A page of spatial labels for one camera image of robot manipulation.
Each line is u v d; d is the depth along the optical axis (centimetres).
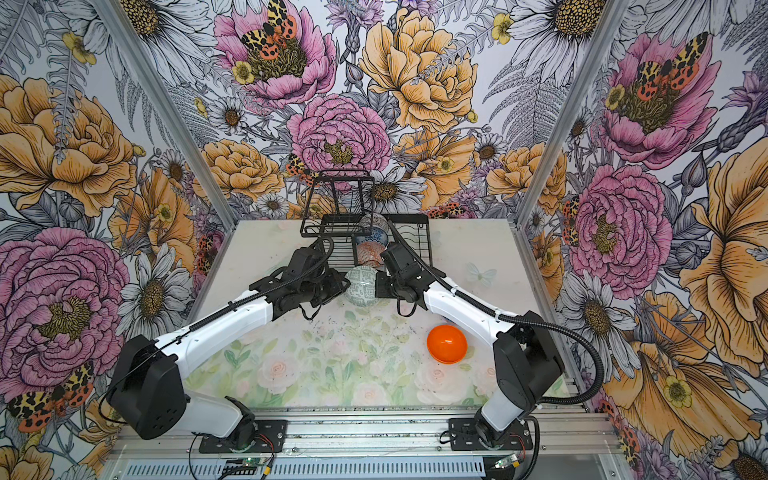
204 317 50
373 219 116
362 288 89
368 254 108
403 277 65
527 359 44
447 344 87
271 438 74
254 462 71
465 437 73
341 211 115
